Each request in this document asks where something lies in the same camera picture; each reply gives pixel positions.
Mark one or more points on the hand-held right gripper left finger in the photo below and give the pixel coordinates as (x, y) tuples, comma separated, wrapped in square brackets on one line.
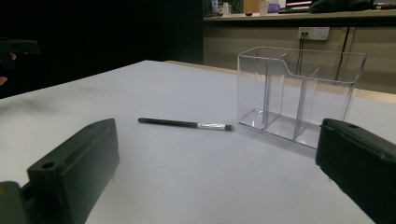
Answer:
[(81, 161)]

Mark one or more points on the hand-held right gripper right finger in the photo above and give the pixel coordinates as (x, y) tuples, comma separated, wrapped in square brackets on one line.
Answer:
[(361, 161)]

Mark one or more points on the black makeup brush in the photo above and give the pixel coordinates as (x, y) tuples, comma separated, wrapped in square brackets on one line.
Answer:
[(174, 123)]

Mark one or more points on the clear acrylic organizer box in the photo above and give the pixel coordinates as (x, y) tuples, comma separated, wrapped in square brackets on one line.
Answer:
[(274, 93)]

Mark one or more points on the wooden table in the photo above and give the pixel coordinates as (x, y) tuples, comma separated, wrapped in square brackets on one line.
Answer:
[(373, 95)]

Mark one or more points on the white table mat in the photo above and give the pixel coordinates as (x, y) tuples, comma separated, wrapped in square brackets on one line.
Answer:
[(186, 174)]

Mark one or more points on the dark cloth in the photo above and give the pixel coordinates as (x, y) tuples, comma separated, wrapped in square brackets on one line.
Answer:
[(342, 6)]

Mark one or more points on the wooden counter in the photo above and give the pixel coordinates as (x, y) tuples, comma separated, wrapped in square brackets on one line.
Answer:
[(280, 16)]

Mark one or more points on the purple box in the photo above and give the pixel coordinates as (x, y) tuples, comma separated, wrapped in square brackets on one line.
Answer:
[(274, 8)]

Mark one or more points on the white cup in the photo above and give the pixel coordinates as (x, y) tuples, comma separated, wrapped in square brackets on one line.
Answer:
[(263, 7)]

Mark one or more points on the small dark object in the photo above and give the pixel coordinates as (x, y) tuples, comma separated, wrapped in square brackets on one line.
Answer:
[(249, 13)]

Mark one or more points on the small bottles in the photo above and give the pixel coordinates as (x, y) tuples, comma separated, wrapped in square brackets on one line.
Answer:
[(221, 8)]

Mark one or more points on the white wall socket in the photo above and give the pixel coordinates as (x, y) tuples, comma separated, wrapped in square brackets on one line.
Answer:
[(314, 33)]

